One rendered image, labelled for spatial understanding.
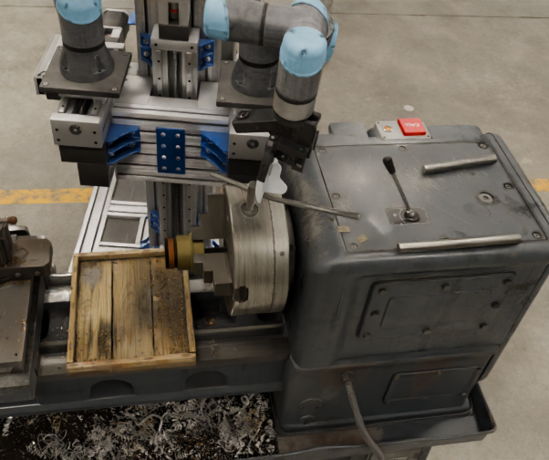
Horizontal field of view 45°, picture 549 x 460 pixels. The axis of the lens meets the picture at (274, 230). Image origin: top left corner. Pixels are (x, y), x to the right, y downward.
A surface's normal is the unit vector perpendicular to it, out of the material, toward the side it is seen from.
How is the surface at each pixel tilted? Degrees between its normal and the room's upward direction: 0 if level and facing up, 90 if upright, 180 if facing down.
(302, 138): 96
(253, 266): 56
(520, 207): 0
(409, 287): 90
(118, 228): 0
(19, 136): 0
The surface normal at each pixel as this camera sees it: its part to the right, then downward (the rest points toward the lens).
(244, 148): -0.01, 0.71
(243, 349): 0.09, -0.70
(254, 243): 0.18, -0.11
